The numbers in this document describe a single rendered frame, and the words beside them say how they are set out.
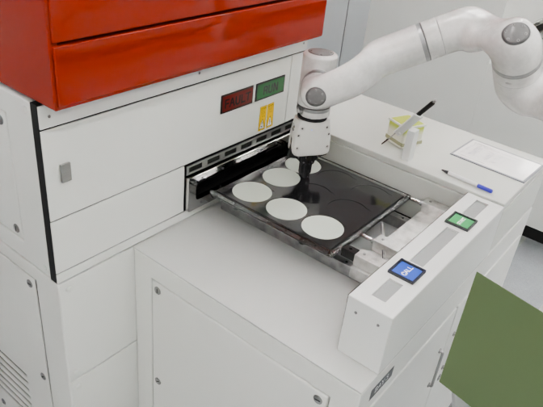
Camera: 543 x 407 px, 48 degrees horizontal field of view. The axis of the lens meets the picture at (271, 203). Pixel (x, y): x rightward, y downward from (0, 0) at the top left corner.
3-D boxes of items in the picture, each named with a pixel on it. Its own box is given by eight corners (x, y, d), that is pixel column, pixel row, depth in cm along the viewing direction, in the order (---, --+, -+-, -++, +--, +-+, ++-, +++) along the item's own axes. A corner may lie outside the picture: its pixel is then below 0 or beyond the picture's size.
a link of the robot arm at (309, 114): (302, 111, 145) (300, 122, 147) (335, 109, 148) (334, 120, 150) (290, 98, 152) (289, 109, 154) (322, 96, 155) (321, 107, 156)
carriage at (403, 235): (348, 276, 133) (350, 266, 131) (423, 216, 158) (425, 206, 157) (379, 293, 129) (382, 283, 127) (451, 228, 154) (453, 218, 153)
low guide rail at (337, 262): (220, 208, 158) (220, 199, 156) (225, 206, 159) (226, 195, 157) (386, 298, 133) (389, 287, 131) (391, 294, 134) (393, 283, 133)
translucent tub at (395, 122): (383, 139, 170) (388, 116, 166) (404, 135, 173) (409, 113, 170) (401, 150, 164) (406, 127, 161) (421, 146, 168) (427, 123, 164)
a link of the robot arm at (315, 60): (330, 113, 146) (330, 99, 154) (338, 60, 139) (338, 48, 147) (296, 108, 146) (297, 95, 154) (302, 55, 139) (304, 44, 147)
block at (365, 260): (352, 264, 132) (354, 253, 130) (360, 258, 134) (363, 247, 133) (384, 281, 128) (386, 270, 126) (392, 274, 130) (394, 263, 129)
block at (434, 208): (419, 211, 154) (422, 201, 153) (425, 206, 157) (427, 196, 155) (448, 224, 150) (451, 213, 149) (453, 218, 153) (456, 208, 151)
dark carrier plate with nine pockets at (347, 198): (216, 192, 150) (216, 190, 150) (298, 151, 174) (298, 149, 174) (329, 252, 133) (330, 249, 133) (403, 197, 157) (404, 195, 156)
